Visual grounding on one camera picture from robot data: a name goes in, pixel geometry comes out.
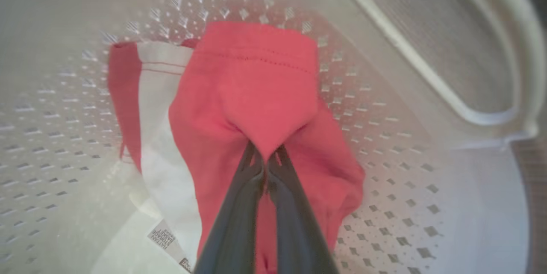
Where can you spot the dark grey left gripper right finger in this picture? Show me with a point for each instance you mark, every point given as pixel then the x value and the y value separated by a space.
pixel 295 227

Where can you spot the white plastic laundry basket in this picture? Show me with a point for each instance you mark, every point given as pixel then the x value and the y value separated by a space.
pixel 448 73

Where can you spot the red and white cloth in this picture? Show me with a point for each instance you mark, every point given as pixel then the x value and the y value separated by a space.
pixel 256 94

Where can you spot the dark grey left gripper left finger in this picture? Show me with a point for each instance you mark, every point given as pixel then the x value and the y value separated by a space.
pixel 235 222

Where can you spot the white barcode sticker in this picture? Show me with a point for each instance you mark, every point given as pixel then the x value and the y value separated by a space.
pixel 169 240

